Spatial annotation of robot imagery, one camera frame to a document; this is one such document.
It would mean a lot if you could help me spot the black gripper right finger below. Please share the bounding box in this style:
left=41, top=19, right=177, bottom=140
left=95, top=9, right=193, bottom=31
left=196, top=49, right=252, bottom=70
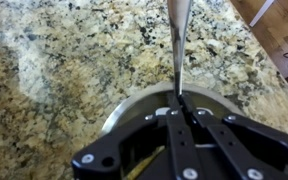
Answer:
left=180, top=93, right=288, bottom=180

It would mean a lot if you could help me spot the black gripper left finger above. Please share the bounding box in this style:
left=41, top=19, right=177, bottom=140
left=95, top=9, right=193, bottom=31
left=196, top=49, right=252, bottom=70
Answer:
left=70, top=92, right=202, bottom=180

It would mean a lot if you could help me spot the silver metal spoon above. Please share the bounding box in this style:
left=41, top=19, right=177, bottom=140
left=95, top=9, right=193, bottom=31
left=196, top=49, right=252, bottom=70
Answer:
left=125, top=0, right=194, bottom=180

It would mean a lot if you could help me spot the steel bowl with yellow powder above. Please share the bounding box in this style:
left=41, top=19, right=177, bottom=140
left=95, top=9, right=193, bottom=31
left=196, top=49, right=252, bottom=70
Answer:
left=100, top=82, right=247, bottom=142

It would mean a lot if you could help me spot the white strip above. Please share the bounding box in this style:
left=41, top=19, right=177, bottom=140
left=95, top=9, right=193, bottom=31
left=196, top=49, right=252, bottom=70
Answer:
left=249, top=0, right=276, bottom=28

